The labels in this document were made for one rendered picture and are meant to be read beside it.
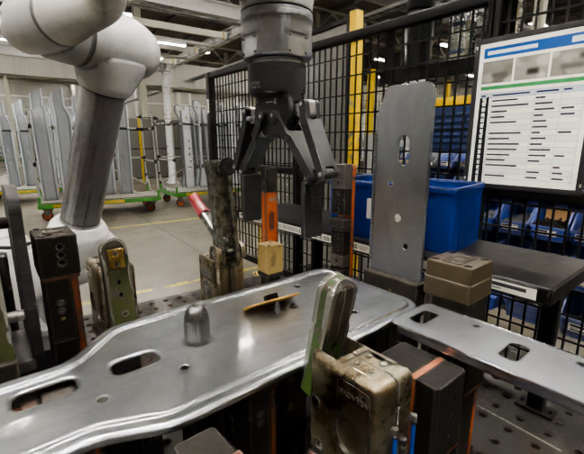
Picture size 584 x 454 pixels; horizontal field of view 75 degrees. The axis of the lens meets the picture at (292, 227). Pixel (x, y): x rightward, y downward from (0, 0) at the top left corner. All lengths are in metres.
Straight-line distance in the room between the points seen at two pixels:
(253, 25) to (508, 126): 0.59
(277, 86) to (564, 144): 0.59
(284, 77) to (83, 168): 0.72
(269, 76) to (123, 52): 0.55
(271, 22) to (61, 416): 0.46
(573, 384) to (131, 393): 0.45
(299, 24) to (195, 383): 0.42
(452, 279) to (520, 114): 0.41
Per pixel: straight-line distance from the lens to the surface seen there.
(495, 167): 0.93
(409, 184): 0.70
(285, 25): 0.50
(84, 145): 1.08
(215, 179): 0.64
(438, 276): 0.66
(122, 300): 0.61
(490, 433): 0.91
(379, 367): 0.38
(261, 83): 0.50
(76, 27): 0.82
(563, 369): 0.54
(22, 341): 0.69
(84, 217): 1.16
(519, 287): 0.71
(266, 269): 0.68
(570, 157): 0.89
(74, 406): 0.45
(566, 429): 0.99
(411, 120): 0.70
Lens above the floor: 1.24
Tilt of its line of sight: 13 degrees down
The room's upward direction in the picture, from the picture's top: straight up
